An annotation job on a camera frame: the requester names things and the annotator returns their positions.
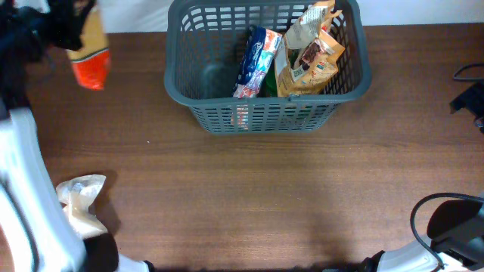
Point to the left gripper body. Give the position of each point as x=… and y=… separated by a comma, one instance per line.
x=58, y=27

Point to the green lid jar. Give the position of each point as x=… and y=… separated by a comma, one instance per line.
x=269, y=84

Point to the colourful tissue multipack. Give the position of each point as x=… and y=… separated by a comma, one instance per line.
x=262, y=45

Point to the white plastic bread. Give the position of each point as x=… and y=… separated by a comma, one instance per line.
x=78, y=195

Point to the orange noodle packet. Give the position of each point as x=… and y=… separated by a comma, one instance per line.
x=91, y=63

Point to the orange snack bag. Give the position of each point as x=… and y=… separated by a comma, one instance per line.
x=307, y=58

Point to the grey plastic basket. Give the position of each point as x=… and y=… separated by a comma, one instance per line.
x=206, y=41

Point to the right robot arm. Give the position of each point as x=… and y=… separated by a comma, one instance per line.
x=453, y=242

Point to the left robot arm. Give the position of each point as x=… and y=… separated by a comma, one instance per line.
x=50, y=228

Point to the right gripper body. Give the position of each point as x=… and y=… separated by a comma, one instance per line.
x=474, y=99

